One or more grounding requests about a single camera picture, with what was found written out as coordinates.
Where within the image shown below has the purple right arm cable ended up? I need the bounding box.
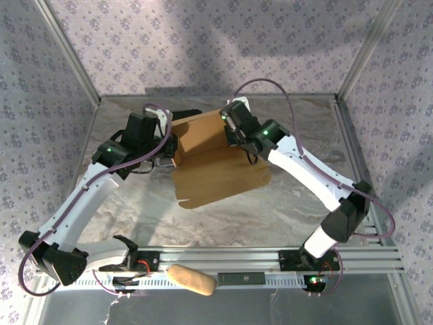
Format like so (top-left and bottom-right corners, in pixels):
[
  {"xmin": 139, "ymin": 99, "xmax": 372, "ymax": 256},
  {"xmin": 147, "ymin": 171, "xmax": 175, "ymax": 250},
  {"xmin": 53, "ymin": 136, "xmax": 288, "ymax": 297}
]
[{"xmin": 228, "ymin": 77, "xmax": 396, "ymax": 299}]

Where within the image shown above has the white slotted cable duct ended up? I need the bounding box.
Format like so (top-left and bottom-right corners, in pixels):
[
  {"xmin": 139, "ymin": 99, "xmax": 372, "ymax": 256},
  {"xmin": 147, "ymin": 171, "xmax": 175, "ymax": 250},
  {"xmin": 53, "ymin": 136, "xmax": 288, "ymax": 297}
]
[{"xmin": 49, "ymin": 274, "xmax": 314, "ymax": 290}]

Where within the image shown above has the aluminium corner post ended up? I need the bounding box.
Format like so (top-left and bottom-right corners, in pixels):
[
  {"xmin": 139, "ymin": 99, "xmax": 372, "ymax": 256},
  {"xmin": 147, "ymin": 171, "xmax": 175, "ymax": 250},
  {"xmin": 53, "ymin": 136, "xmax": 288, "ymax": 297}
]
[
  {"xmin": 336, "ymin": 0, "xmax": 404, "ymax": 102},
  {"xmin": 33, "ymin": 0, "xmax": 102, "ymax": 103}
]

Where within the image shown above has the white torn tape strip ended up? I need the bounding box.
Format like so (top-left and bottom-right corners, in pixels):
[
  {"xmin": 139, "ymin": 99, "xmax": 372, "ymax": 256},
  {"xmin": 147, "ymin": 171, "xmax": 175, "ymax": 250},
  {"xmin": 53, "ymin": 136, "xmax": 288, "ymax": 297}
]
[{"xmin": 100, "ymin": 297, "xmax": 118, "ymax": 325}]

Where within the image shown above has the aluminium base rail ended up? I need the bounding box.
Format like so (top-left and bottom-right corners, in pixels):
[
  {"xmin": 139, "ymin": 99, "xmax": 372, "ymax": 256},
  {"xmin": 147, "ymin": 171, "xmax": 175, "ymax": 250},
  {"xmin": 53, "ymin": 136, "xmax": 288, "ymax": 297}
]
[{"xmin": 35, "ymin": 246, "xmax": 405, "ymax": 275}]

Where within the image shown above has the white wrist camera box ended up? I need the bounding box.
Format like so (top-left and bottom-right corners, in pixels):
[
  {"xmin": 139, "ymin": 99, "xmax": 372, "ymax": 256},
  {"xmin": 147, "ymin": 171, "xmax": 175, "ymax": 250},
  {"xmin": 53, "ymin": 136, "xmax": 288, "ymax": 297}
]
[
  {"xmin": 152, "ymin": 108, "xmax": 174, "ymax": 137},
  {"xmin": 229, "ymin": 96, "xmax": 252, "ymax": 111}
]

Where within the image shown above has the black right controller board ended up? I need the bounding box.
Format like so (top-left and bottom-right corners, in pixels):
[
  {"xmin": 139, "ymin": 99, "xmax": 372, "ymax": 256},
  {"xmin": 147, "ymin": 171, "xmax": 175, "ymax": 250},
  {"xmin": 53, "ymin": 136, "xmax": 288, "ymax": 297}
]
[{"xmin": 302, "ymin": 274, "xmax": 327, "ymax": 294}]

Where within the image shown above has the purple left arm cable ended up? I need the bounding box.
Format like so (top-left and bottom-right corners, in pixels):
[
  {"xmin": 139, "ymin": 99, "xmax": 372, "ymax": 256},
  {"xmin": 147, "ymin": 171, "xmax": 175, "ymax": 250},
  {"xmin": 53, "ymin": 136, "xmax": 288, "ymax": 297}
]
[{"xmin": 18, "ymin": 103, "xmax": 173, "ymax": 299}]

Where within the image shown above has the aluminium table side rail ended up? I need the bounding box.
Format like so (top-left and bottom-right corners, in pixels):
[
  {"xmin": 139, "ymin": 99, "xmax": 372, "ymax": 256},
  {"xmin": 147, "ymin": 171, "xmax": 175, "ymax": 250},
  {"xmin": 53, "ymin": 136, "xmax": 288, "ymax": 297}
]
[{"xmin": 333, "ymin": 96, "xmax": 395, "ymax": 246}]

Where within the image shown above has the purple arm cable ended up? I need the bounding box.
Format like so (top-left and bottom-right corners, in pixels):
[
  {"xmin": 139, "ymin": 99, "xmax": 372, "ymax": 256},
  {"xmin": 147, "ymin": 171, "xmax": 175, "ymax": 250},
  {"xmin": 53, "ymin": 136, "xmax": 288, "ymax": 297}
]
[
  {"xmin": 18, "ymin": 103, "xmax": 173, "ymax": 299},
  {"xmin": 228, "ymin": 77, "xmax": 396, "ymax": 299}
]

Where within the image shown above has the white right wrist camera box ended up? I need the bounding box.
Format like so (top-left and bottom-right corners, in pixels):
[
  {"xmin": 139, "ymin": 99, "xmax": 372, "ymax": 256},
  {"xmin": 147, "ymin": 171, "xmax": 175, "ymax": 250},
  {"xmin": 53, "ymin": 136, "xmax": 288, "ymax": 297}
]
[{"xmin": 229, "ymin": 96, "xmax": 252, "ymax": 111}]

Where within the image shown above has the black case with metal handle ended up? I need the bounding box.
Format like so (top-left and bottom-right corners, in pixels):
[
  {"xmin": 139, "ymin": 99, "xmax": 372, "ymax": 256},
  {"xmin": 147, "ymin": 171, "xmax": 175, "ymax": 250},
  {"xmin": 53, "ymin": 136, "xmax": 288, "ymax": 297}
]
[{"xmin": 148, "ymin": 108, "xmax": 203, "ymax": 169}]

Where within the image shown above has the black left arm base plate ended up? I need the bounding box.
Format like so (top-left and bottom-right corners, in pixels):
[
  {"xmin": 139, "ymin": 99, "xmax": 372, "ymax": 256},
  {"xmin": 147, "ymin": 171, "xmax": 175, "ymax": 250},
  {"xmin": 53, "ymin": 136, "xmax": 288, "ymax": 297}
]
[{"xmin": 98, "ymin": 251, "xmax": 160, "ymax": 273}]

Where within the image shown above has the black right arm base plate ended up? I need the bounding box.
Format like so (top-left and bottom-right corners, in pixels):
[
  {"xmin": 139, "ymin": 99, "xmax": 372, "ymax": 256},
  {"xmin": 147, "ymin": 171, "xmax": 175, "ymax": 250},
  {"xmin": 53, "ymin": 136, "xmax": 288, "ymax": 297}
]
[{"xmin": 277, "ymin": 249, "xmax": 340, "ymax": 273}]

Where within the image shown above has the brown cardboard paper box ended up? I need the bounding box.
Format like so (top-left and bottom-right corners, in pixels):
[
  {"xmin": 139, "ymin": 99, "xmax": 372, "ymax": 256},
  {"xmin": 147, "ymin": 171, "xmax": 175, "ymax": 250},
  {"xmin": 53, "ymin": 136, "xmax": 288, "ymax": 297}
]
[{"xmin": 170, "ymin": 108, "xmax": 274, "ymax": 209}]

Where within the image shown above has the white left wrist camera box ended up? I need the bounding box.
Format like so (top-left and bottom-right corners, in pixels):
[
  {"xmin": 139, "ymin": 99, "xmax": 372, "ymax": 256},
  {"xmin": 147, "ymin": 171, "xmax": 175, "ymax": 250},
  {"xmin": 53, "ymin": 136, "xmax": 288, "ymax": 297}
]
[{"xmin": 152, "ymin": 108, "xmax": 174, "ymax": 137}]

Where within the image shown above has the black bar on rail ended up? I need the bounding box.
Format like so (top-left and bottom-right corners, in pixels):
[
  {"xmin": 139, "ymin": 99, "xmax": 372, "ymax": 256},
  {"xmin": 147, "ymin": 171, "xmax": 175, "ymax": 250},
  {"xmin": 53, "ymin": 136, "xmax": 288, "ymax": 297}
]
[{"xmin": 217, "ymin": 272, "xmax": 267, "ymax": 286}]

